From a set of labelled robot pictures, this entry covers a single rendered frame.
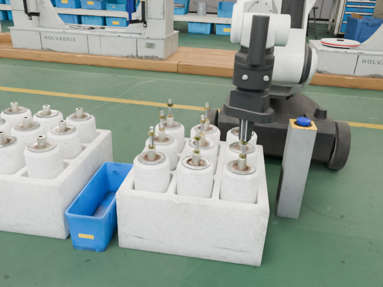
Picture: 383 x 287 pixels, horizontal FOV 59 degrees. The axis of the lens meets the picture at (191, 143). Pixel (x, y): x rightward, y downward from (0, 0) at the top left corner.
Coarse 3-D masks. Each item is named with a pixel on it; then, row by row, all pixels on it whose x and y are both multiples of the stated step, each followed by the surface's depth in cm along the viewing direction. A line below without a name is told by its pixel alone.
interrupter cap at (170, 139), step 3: (156, 135) 102; (168, 135) 103; (156, 138) 101; (168, 138) 101; (171, 138) 101; (156, 141) 98; (159, 141) 99; (165, 141) 99; (168, 141) 99; (171, 141) 99; (156, 144) 97; (159, 144) 96; (162, 144) 97; (165, 144) 97; (168, 144) 97
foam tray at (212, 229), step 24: (216, 168) 106; (264, 168) 102; (120, 192) 87; (144, 192) 87; (168, 192) 88; (216, 192) 88; (264, 192) 89; (120, 216) 89; (144, 216) 88; (168, 216) 87; (192, 216) 86; (216, 216) 85; (240, 216) 84; (264, 216) 83; (120, 240) 93; (144, 240) 91; (168, 240) 90; (192, 240) 89; (216, 240) 88; (240, 240) 87
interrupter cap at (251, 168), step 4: (236, 160) 90; (228, 164) 87; (232, 164) 88; (236, 164) 88; (248, 164) 88; (252, 164) 88; (228, 168) 85; (232, 168) 86; (236, 168) 86; (248, 168) 86; (252, 168) 86; (232, 172) 84; (236, 172) 84; (240, 172) 84; (244, 172) 84; (248, 172) 84; (252, 172) 84
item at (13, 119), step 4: (28, 112) 117; (4, 116) 113; (8, 116) 113; (12, 116) 113; (16, 116) 113; (20, 116) 114; (24, 116) 115; (28, 116) 117; (8, 120) 113; (12, 120) 113; (16, 120) 114; (20, 120) 114; (12, 124) 114
